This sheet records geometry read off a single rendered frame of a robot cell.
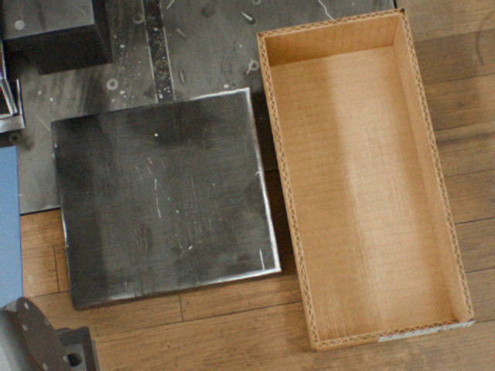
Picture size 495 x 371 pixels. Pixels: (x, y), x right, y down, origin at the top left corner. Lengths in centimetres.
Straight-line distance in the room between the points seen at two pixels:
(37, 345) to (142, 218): 31
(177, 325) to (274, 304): 8
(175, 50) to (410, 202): 24
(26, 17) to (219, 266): 25
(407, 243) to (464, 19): 21
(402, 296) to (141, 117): 26
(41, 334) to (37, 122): 37
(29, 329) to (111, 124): 35
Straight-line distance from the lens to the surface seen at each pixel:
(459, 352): 83
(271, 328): 82
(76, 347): 58
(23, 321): 53
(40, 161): 88
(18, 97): 80
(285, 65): 87
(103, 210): 83
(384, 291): 82
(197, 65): 88
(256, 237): 81
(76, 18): 82
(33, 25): 82
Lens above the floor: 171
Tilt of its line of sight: 75 degrees down
